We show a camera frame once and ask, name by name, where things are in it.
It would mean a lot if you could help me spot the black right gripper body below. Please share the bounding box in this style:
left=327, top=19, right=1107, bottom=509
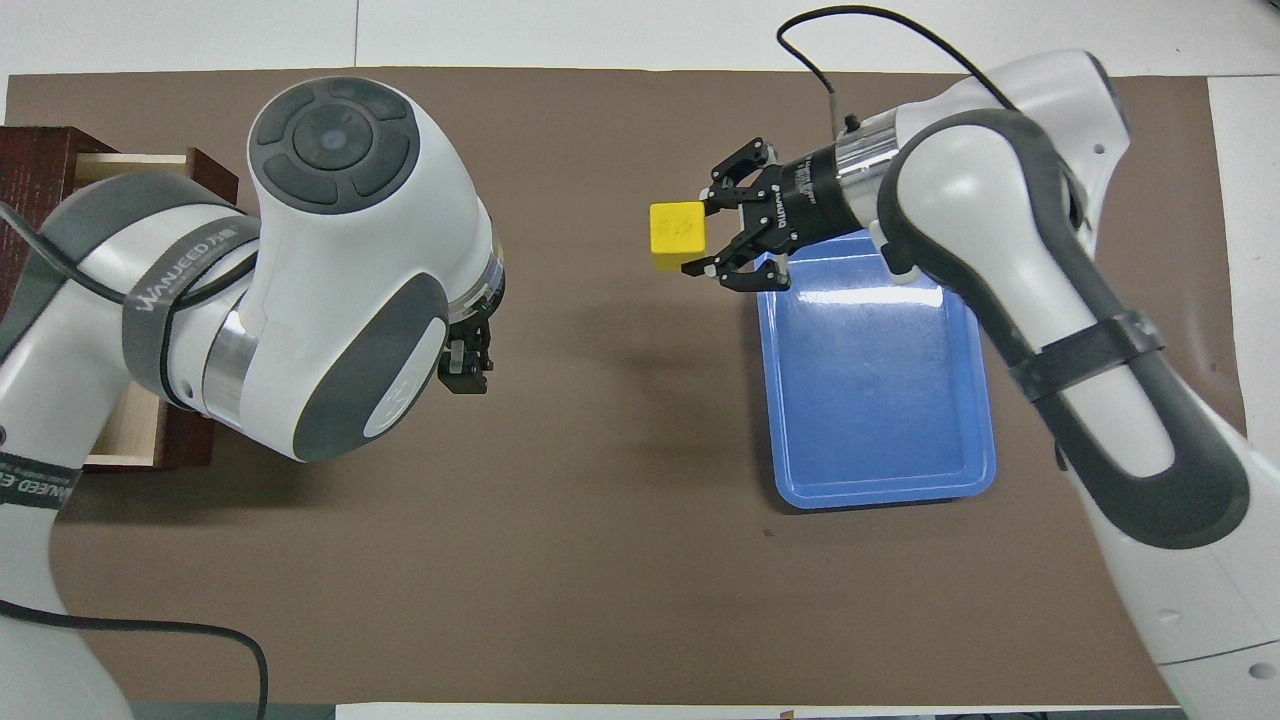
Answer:
left=745, top=143, right=853, bottom=248

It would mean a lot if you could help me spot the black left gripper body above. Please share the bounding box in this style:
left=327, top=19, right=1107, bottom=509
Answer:
left=445, top=285, right=501, bottom=347

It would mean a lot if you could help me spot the yellow cube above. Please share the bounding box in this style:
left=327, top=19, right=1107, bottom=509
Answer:
left=650, top=200, right=709, bottom=274

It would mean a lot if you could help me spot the wooden drawer with white handle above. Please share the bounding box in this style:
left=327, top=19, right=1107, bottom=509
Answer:
left=75, top=148, right=241, bottom=471

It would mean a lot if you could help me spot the brown table mat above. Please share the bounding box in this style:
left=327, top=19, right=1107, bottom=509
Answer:
left=0, top=67, right=1277, bottom=706

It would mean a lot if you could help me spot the blue plastic tray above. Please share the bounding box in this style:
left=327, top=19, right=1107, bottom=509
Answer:
left=755, top=228, right=998, bottom=511

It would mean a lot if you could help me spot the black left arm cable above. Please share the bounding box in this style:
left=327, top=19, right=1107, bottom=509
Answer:
left=0, top=200, right=271, bottom=720

